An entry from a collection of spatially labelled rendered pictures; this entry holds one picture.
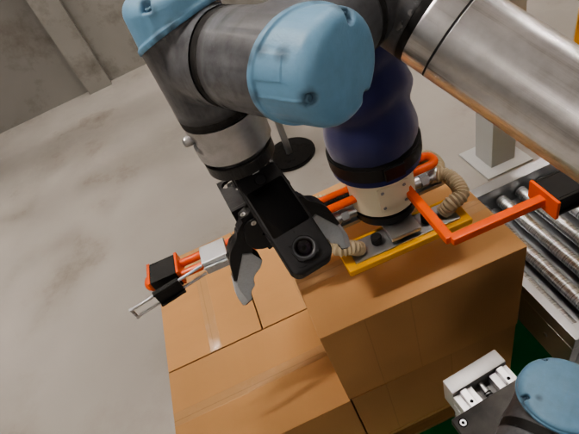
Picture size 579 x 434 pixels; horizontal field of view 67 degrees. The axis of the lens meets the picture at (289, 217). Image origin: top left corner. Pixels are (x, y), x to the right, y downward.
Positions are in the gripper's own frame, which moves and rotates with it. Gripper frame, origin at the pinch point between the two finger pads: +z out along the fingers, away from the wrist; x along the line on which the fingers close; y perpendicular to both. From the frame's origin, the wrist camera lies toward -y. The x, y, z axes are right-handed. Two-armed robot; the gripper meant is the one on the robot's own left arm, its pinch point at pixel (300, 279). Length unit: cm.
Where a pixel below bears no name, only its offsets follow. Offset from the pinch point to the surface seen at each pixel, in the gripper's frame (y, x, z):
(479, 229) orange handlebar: 15, -40, 33
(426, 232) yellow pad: 30, -37, 44
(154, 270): 51, 28, 31
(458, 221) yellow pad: 28, -45, 45
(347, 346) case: 26, -7, 67
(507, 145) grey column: 126, -157, 139
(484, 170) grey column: 127, -142, 151
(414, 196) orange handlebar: 32, -36, 33
